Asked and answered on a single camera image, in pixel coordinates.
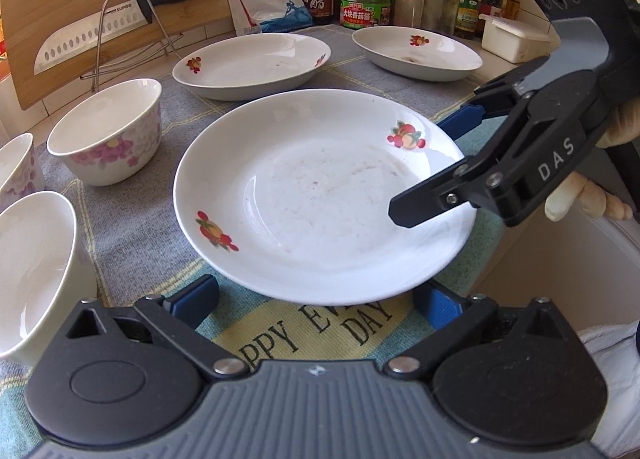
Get black-handled kitchen knife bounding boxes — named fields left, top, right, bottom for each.
left=34, top=0, right=221, bottom=76

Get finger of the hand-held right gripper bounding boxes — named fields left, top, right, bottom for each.
left=388, top=98, right=540, bottom=229
left=436, top=57, right=552, bottom=140

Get yellow-lid spice jar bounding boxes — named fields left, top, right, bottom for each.
left=395, top=0, right=425, bottom=28

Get white fruit-print plate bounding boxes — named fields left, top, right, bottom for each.
left=172, top=88, right=477, bottom=305
left=351, top=26, right=484, bottom=81
left=172, top=32, right=332, bottom=101

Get grey and blue checked mat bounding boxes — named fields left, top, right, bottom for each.
left=0, top=24, right=508, bottom=420

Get white garment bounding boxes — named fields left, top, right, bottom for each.
left=575, top=319, right=640, bottom=459

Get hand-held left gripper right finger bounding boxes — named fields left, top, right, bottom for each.
left=385, top=281, right=579, bottom=381

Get person's right hand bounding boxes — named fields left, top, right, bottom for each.
left=544, top=100, right=640, bottom=223

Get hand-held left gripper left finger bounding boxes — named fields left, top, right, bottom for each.
left=65, top=275, right=251, bottom=381

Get white floral bowl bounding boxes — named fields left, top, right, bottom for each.
left=46, top=78, right=163, bottom=187
left=0, top=191, right=98, bottom=365
left=0, top=132, right=47, bottom=212

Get green-lid sauce jar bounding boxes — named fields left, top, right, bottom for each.
left=339, top=0, right=395, bottom=30

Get white plastic container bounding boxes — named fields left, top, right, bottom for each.
left=479, top=14, right=553, bottom=64

